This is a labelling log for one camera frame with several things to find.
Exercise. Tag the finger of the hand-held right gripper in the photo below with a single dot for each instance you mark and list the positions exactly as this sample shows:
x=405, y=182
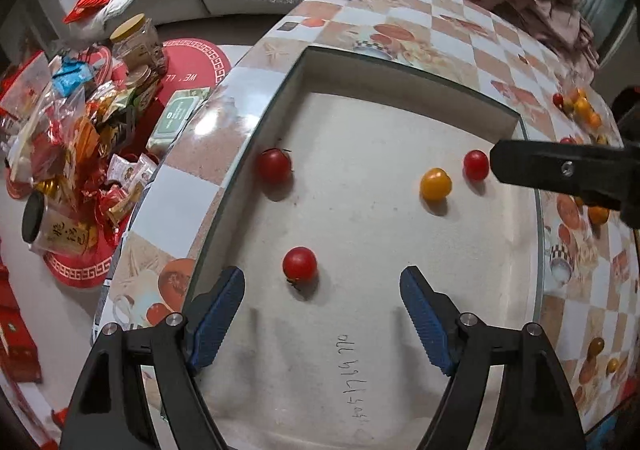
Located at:
x=550, y=169

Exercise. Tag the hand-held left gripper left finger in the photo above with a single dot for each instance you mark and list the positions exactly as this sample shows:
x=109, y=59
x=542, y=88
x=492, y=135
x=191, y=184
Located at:
x=220, y=315

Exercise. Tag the checkered printed tablecloth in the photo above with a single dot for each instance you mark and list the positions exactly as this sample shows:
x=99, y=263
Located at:
x=430, y=15

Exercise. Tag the small jar with brown lid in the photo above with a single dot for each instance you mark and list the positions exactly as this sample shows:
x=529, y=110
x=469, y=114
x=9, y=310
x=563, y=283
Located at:
x=142, y=83

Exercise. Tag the red gift box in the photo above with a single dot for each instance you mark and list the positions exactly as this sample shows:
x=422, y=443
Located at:
x=15, y=335

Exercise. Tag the large jar with yellow lid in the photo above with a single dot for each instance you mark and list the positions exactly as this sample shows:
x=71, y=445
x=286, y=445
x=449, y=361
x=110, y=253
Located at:
x=137, y=48

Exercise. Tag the pile of snack packets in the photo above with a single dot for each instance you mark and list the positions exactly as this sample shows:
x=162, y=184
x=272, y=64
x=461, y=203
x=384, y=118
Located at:
x=75, y=140

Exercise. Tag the green wet wipes pack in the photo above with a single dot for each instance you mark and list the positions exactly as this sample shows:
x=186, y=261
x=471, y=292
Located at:
x=177, y=120

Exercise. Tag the round red doormat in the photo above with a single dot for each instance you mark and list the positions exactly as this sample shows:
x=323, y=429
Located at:
x=200, y=63

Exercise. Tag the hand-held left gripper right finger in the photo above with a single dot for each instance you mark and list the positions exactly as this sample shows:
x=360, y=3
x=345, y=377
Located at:
x=425, y=320

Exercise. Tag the red snack bag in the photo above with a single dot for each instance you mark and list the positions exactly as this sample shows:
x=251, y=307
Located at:
x=92, y=3

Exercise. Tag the pile of small cherry tomatoes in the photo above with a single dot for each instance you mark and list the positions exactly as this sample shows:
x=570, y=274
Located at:
x=581, y=106

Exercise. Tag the white rimmed tray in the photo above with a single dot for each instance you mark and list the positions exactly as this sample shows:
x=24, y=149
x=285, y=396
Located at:
x=360, y=140

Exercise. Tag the yellow cherry tomato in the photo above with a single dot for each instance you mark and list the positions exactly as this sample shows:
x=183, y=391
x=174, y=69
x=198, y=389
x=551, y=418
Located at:
x=435, y=184

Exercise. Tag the red cherry tomato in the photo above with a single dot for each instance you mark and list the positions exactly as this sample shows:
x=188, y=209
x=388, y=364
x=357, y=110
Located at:
x=274, y=165
x=300, y=264
x=475, y=165

